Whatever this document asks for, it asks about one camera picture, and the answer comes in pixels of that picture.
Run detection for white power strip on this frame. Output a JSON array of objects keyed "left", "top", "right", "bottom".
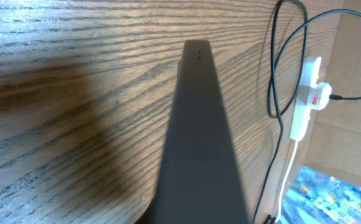
[{"left": 290, "top": 56, "right": 322, "bottom": 141}]

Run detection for Samsung Galaxy smartphone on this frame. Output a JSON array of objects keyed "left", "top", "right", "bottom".
[{"left": 149, "top": 40, "right": 248, "bottom": 223}]

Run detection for white power strip cord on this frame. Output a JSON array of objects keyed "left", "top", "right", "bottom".
[{"left": 273, "top": 139, "right": 299, "bottom": 223}]

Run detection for white charger plug adapter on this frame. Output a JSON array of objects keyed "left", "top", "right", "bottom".
[{"left": 306, "top": 82, "right": 332, "bottom": 110}]

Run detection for black USB charging cable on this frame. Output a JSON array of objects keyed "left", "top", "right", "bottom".
[{"left": 251, "top": 0, "right": 361, "bottom": 224}]

